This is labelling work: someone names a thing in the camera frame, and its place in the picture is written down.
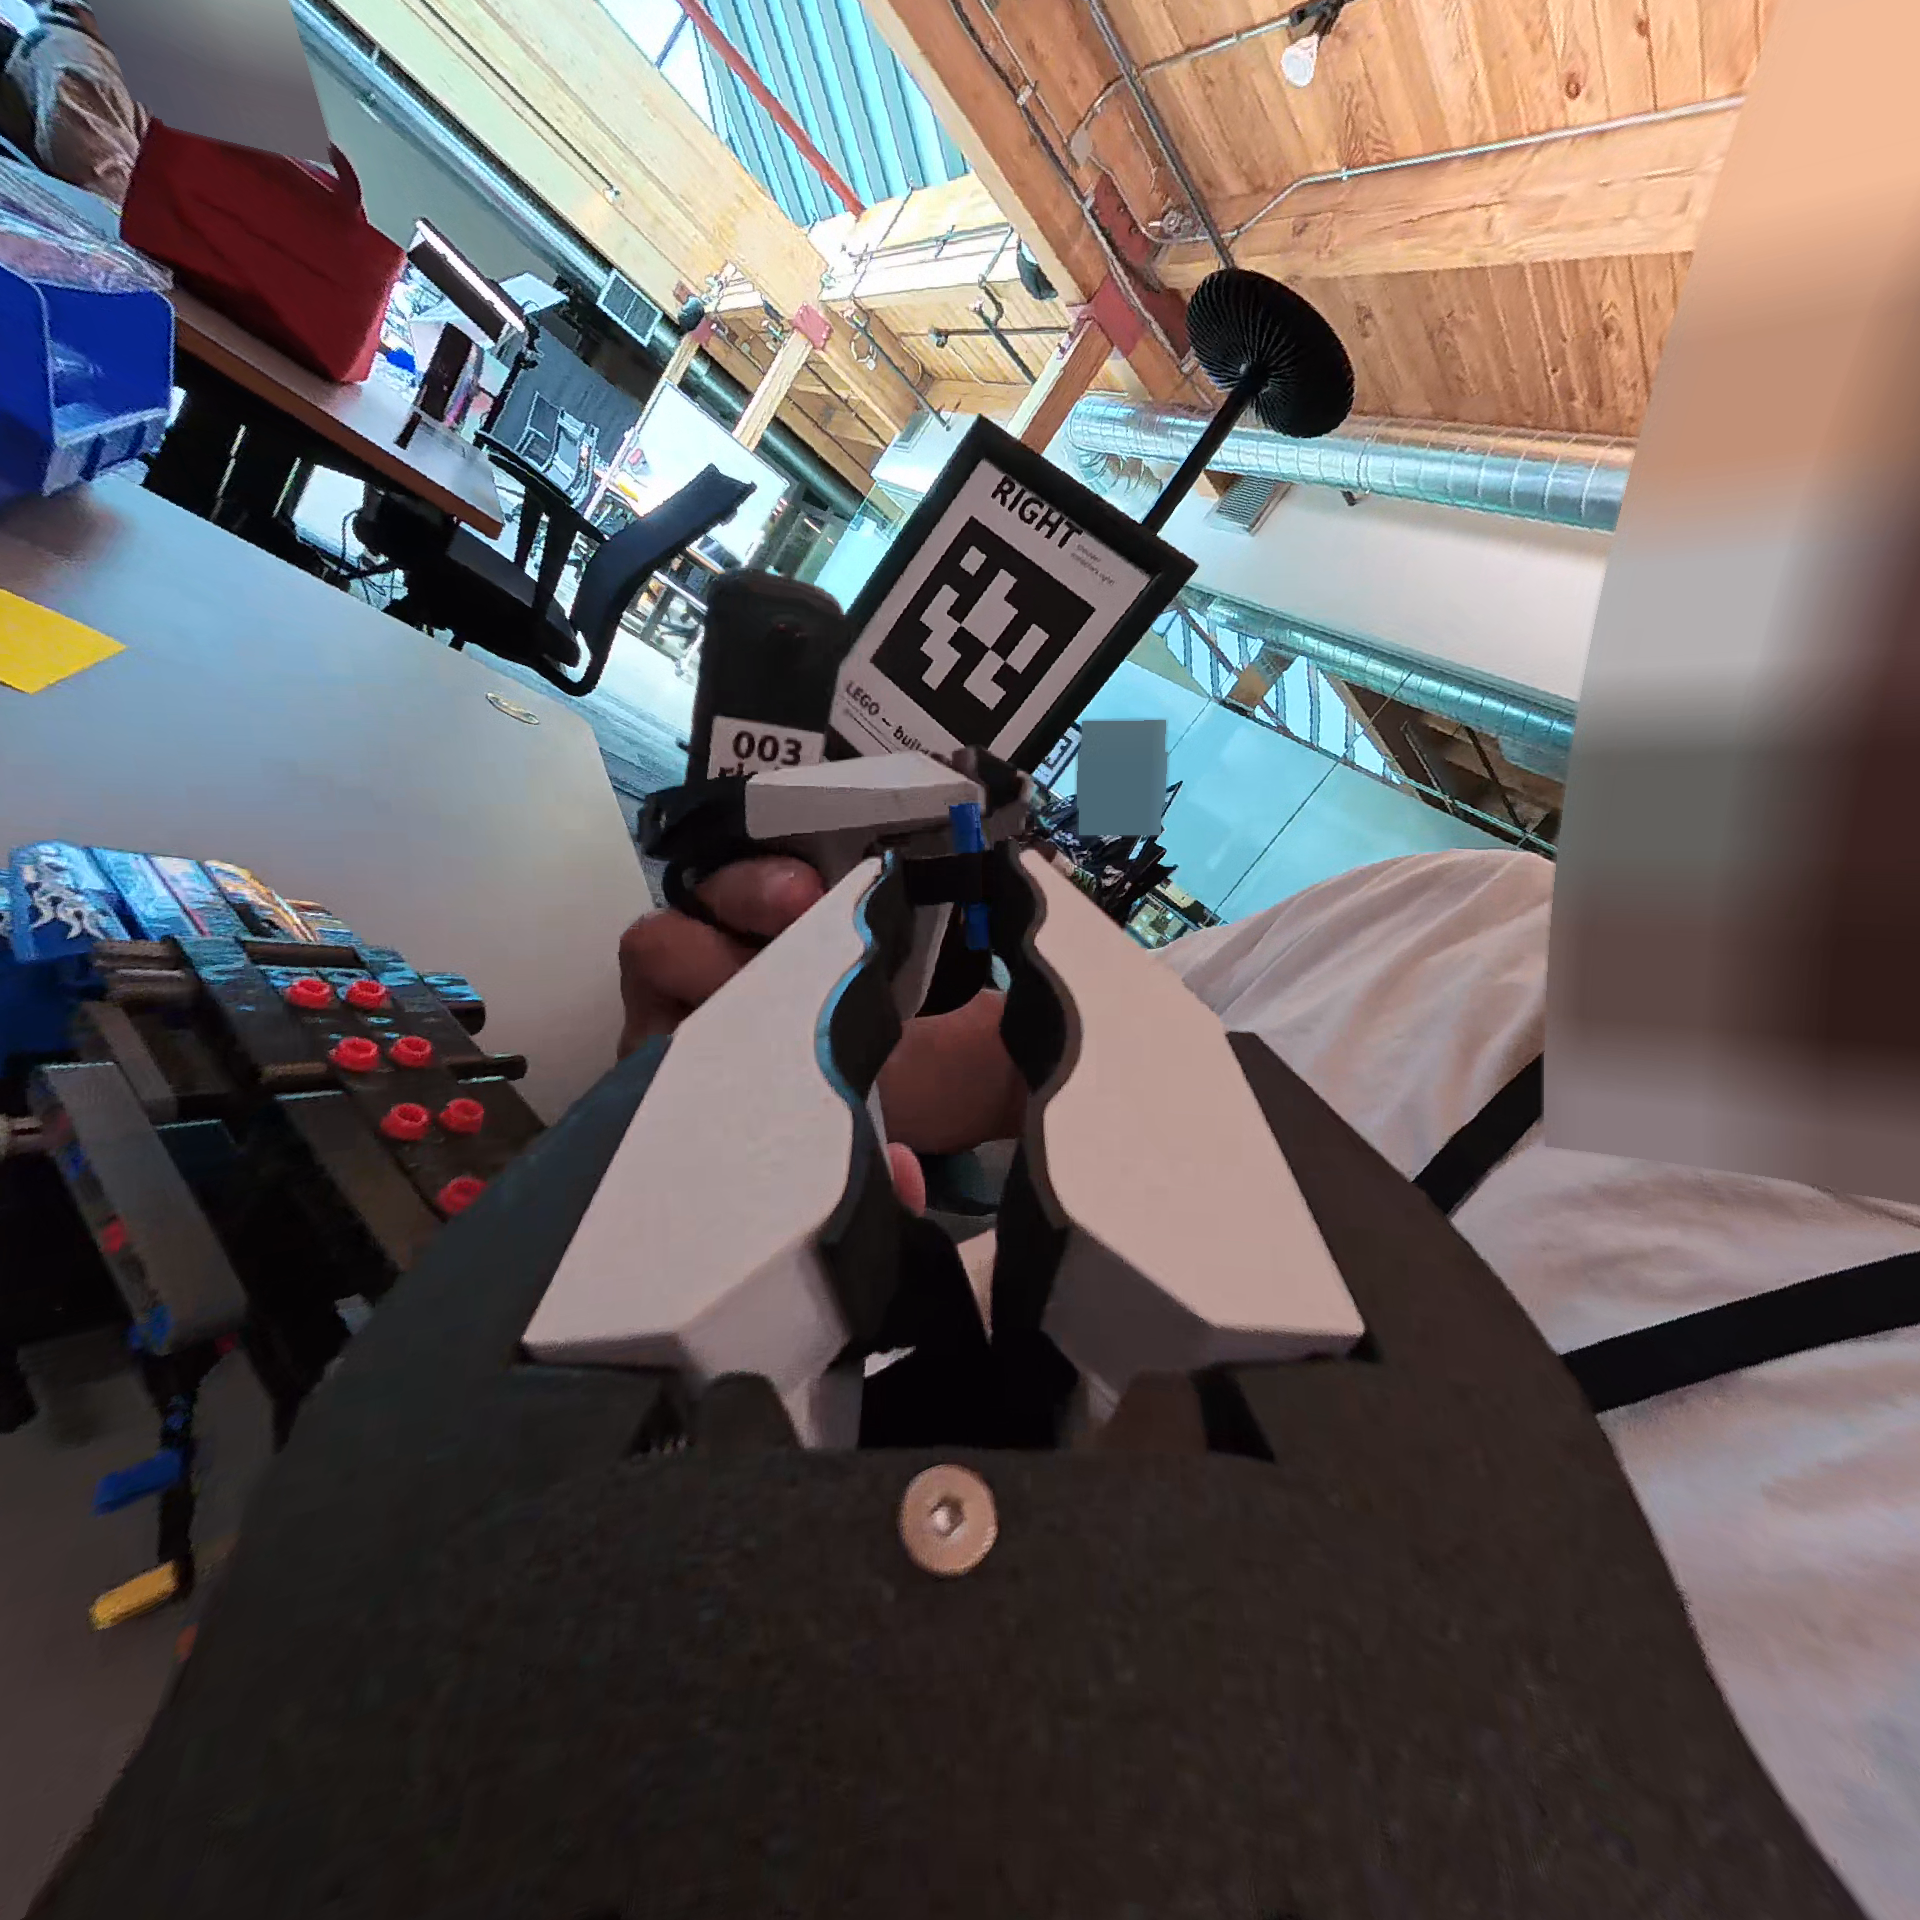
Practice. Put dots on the red bag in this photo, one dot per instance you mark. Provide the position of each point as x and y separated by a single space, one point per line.
255 255

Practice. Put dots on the yellow paper note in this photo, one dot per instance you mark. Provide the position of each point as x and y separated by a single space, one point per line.
44 642

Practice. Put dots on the wooden table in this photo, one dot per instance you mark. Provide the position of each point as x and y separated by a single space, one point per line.
346 406

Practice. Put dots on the person's right hand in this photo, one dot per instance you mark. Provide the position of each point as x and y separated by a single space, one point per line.
751 902

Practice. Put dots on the lego truck model with flames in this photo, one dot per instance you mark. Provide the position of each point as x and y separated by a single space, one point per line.
360 1049

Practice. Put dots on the ceiling light bulb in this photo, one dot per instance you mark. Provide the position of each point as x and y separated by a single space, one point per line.
1300 62

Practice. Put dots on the red ceiling pipe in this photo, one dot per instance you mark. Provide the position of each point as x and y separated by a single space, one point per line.
780 112

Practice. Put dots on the clear plastic bag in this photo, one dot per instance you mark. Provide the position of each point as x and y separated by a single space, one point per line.
59 210

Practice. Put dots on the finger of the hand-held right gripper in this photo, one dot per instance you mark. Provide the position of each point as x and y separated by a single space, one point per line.
839 802

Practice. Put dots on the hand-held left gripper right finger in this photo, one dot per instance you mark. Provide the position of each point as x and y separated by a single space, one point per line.
1185 1185

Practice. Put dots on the black ribbed disc on rod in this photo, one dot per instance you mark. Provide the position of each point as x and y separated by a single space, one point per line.
1266 353

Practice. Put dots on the blue lego pin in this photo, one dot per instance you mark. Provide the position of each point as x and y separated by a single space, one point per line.
967 821

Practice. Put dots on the person's white shirt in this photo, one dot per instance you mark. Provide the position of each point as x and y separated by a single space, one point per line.
1723 1575

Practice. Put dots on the blue plastic bin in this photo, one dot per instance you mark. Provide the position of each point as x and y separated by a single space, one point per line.
76 390

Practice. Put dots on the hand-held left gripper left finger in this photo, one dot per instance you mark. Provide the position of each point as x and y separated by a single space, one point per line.
705 1172

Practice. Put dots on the silver ventilation duct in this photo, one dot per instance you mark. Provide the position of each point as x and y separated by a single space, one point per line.
1348 662
1424 465

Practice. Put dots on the black office chair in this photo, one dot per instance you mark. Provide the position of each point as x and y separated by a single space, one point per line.
628 557

